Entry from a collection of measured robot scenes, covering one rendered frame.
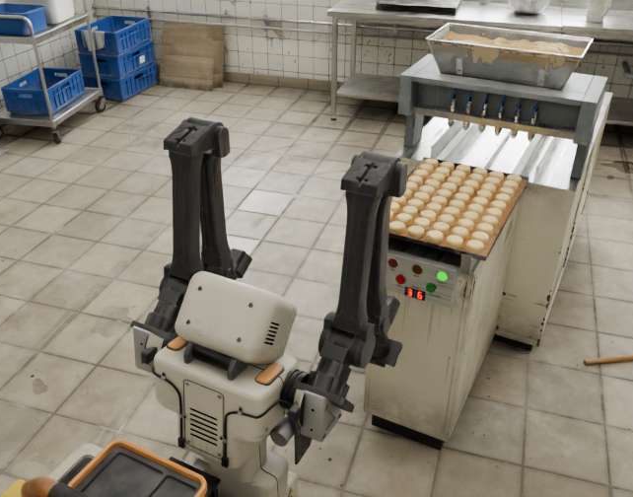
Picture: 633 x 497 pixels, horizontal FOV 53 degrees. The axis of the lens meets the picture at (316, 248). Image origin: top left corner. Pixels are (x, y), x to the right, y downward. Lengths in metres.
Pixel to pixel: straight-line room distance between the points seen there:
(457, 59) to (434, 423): 1.35
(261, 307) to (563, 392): 1.86
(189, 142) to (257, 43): 4.89
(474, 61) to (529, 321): 1.12
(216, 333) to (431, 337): 1.03
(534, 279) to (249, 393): 1.72
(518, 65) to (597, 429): 1.42
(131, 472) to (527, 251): 1.86
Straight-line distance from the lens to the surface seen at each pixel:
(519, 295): 2.83
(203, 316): 1.33
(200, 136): 1.43
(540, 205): 2.62
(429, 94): 2.66
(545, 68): 2.49
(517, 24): 4.98
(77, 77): 5.76
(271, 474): 1.60
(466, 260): 1.93
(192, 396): 1.39
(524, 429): 2.71
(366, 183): 1.22
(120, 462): 1.36
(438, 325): 2.14
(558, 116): 2.57
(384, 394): 2.43
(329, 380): 1.32
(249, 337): 1.28
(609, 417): 2.88
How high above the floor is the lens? 1.92
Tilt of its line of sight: 32 degrees down
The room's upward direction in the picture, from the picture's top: straight up
